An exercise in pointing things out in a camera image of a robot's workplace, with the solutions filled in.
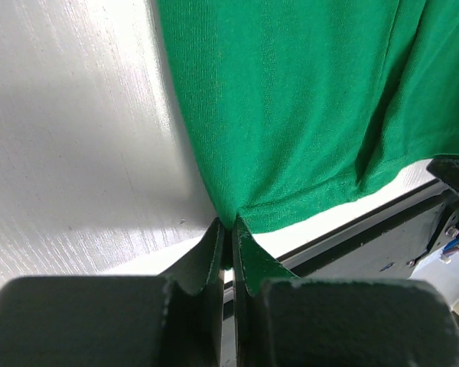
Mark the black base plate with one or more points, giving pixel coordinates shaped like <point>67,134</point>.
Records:
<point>387,242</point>

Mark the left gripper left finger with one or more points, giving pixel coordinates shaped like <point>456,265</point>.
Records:
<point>171,319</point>

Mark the green t shirt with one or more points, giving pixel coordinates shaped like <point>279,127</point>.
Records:
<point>294,107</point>

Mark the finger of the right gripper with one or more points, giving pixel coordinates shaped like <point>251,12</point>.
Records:
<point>446,169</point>

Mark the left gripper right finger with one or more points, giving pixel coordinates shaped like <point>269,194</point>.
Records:
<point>284,320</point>

